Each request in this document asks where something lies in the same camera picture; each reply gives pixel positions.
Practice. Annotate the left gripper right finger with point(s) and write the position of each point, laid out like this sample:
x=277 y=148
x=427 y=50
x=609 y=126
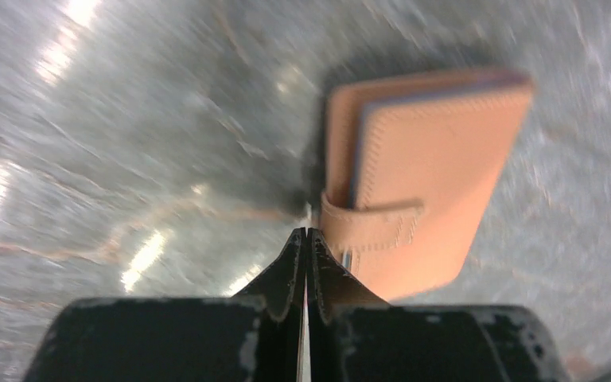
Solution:
x=330 y=284

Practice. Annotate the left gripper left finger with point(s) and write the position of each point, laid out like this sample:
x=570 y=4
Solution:
x=276 y=294

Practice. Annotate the tan leather card holder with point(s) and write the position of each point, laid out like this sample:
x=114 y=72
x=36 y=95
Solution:
x=411 y=163

